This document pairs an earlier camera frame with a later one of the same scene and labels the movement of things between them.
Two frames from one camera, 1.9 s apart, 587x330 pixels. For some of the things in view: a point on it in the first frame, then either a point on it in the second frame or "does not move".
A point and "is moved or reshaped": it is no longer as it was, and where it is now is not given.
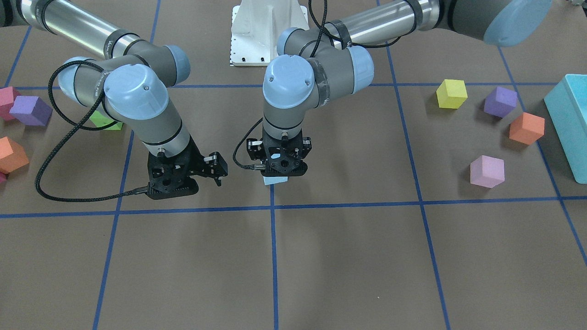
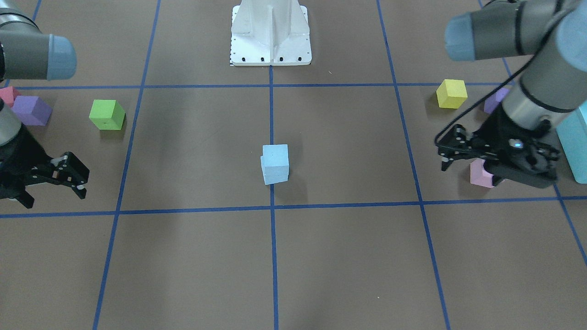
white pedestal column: (256, 25) does not move
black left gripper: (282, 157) → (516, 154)
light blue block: (273, 180) is moved or reshaped
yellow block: (451, 93) does not move
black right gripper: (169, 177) → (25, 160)
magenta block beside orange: (8, 95) does not move
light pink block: (487, 171) does not move
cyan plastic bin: (567, 106) does not move
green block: (99, 118) does not move
